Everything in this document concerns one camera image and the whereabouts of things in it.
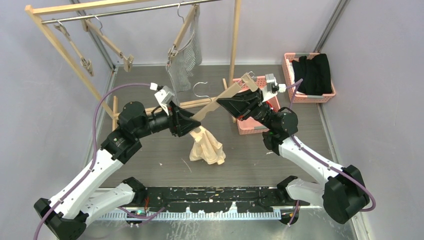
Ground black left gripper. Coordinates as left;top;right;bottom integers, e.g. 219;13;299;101
134;101;201;139

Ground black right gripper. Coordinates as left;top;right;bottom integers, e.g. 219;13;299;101
217;85;276;131

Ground wooden hanger of beige underwear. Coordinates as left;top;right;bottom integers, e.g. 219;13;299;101
191;71;258;122

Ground beige underwear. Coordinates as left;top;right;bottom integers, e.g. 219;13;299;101
189;126;226;165

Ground wooden hanger of red underwear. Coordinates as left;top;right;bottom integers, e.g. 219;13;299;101
82;14;134;72

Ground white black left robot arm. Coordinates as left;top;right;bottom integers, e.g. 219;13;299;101
34;101;201;240

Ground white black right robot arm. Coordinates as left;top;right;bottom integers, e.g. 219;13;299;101
216;89;377;224

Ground grey striped underwear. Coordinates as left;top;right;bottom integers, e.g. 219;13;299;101
166;6;203;103

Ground wooden hanger of striped underwear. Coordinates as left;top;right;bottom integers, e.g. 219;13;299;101
166;4;199;66

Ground empty wooden clip hanger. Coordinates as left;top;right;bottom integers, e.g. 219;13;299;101
52;18;94;77

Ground near pink basket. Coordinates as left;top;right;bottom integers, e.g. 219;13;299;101
232;75;280;135

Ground pink basket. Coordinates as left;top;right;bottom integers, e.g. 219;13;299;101
232;75;280;135
282;52;337;104

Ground far pink basket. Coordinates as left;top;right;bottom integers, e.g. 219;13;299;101
282;52;337;104

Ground black clothes in basket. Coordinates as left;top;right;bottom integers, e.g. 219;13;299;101
291;53;333;96

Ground wooden clothes rack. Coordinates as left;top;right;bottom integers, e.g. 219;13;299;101
25;0;242;127

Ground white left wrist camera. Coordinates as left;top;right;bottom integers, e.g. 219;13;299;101
149;82;176;116

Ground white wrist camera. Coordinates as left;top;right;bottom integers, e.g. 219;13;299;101
149;82;176;116
261;73;287;102

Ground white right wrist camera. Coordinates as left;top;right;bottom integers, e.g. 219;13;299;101
261;73;287;102

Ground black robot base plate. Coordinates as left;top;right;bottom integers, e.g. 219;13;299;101
125;186;296;213

